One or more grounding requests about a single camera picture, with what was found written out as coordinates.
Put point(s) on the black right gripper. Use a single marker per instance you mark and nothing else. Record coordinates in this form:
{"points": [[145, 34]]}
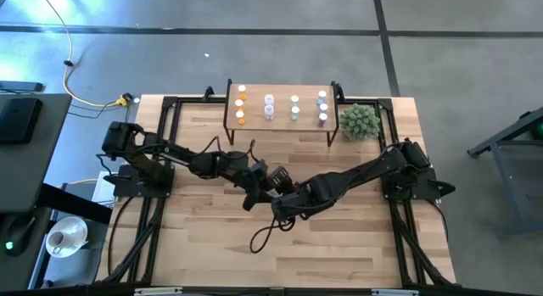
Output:
{"points": [[292, 204]]}

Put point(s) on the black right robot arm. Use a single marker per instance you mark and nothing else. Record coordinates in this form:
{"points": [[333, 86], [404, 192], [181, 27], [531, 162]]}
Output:
{"points": [[360, 173]]}

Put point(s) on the black flat device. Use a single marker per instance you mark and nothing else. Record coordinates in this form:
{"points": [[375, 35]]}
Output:
{"points": [[21, 86]]}

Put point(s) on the black desk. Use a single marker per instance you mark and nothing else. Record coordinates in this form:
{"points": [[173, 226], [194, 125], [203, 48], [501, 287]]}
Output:
{"points": [[29, 169]]}

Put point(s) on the grey metal trolley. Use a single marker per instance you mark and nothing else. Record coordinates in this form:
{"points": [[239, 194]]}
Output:
{"points": [[505, 188]]}

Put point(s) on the yellow black plug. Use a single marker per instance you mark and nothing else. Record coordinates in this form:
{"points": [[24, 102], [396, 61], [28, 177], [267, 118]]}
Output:
{"points": [[123, 101]]}

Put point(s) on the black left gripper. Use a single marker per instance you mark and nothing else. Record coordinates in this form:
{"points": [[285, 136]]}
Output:
{"points": [[254, 185]]}

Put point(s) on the black box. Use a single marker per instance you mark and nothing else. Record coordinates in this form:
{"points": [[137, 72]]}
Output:
{"points": [[19, 120]]}

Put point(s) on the white coffee cup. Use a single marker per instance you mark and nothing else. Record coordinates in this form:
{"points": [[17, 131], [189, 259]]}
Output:
{"points": [[56, 241]]}

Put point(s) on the green artificial plant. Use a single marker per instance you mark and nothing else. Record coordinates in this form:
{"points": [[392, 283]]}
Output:
{"points": [[359, 122]]}

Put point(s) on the clear medicine bottle white cap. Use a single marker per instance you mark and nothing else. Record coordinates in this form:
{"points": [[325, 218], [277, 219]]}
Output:
{"points": [[269, 113], [269, 99]]}

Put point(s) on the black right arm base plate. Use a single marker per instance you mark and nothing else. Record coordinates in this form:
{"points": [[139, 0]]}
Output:
{"points": [[424, 190]]}

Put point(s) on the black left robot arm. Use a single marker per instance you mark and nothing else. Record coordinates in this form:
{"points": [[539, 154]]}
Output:
{"points": [[203, 162]]}

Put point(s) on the wooden shelf black legs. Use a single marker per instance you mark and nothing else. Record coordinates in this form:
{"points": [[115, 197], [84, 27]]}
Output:
{"points": [[280, 120]]}

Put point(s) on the black computer mouse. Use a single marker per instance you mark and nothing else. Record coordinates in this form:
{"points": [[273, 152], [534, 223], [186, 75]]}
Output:
{"points": [[17, 236]]}

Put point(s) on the white paper sheet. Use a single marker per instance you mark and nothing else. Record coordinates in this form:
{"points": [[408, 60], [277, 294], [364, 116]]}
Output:
{"points": [[104, 188]]}

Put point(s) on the black aluminium rig frame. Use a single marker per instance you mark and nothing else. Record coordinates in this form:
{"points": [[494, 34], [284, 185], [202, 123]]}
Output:
{"points": [[169, 102]]}

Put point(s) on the blue medicine bottle red pills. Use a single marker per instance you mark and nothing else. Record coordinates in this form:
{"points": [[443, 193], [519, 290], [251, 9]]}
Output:
{"points": [[322, 120]]}

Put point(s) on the white metal bracket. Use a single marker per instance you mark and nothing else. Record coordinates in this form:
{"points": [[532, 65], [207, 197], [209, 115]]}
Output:
{"points": [[394, 292], [158, 291]]}

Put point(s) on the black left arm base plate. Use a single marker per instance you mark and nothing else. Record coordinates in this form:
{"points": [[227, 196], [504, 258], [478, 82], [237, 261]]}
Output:
{"points": [[127, 188]]}

